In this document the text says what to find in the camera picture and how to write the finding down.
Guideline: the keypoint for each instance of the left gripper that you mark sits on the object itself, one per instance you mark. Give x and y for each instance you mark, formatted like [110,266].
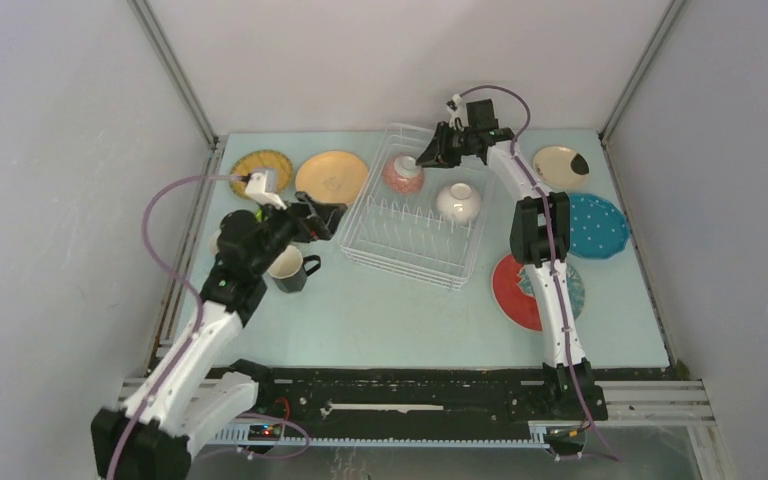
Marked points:
[310,219]

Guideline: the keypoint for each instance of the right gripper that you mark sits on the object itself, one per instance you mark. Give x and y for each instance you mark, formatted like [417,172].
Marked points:
[449,144]

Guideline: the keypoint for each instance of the beige plate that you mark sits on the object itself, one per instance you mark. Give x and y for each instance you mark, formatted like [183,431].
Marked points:
[332,177]

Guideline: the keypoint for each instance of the red patterned bowl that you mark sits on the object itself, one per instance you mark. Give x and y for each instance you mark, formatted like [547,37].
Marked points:
[403,175]

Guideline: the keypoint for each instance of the white ribbed bowl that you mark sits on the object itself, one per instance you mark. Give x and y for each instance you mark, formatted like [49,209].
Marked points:
[459,203]

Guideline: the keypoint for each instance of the black mug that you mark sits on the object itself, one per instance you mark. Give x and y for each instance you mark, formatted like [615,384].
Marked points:
[291,269]

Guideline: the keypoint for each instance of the yellow woven plate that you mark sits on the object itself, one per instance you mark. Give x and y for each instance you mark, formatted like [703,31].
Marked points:
[264,158]

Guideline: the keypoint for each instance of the light blue cup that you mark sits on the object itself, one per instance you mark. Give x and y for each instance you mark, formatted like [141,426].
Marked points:
[213,246]

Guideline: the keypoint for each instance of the cream plate with black spot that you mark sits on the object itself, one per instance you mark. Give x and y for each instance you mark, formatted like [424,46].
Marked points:
[561,168]

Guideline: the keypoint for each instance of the white rimmed teal plate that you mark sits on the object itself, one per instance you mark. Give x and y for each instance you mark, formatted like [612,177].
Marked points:
[514,293]

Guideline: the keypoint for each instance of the blue polka dot plate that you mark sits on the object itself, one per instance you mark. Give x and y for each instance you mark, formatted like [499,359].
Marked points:
[599,229]

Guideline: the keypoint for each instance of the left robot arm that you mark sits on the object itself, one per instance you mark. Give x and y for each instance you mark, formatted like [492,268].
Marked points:
[158,431]

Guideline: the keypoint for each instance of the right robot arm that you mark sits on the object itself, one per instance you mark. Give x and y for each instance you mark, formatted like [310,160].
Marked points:
[540,235]

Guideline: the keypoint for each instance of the small circuit board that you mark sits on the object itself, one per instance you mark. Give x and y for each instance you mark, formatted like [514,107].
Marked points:
[264,432]

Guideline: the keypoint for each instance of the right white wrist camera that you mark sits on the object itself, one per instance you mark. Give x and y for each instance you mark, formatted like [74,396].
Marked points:
[456,110]

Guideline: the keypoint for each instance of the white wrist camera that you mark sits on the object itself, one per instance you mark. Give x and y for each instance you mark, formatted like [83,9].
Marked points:
[456,110]
[261,187]

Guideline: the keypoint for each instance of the white wire dish rack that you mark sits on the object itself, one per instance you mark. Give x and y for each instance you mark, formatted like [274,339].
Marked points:
[406,234]

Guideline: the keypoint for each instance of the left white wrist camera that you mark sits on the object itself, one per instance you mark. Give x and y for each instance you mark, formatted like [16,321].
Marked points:
[261,187]

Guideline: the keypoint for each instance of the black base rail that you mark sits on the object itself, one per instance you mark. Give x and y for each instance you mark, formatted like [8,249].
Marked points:
[404,405]

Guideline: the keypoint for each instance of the aluminium frame rail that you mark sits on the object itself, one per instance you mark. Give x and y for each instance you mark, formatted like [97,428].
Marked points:
[634,397]

